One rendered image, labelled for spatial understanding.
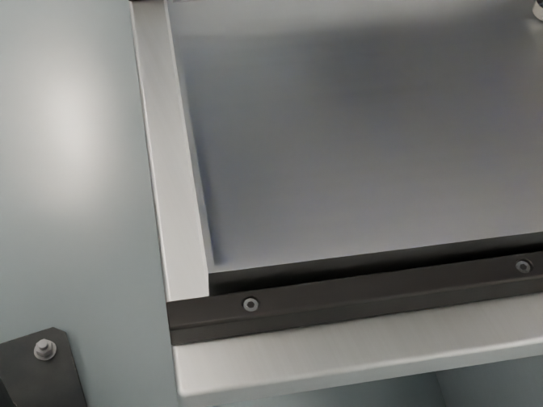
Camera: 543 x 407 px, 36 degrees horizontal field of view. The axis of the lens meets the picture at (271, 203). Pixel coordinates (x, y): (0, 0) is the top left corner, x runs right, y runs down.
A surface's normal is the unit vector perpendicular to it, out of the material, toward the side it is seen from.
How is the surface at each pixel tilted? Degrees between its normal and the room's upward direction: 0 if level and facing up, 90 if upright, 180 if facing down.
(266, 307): 0
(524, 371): 90
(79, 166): 0
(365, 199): 0
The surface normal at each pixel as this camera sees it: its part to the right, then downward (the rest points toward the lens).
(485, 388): -0.98, 0.12
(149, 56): 0.04, -0.60
